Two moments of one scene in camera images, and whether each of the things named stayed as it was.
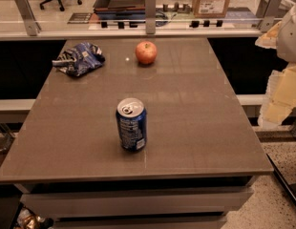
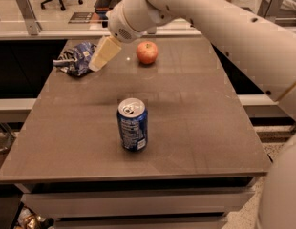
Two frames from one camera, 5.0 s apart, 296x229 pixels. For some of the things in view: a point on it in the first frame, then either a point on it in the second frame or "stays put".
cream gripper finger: (283, 95) to (126, 21)
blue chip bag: (80, 58) stays put
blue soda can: (132, 124) stays put
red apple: (146, 52) stays put
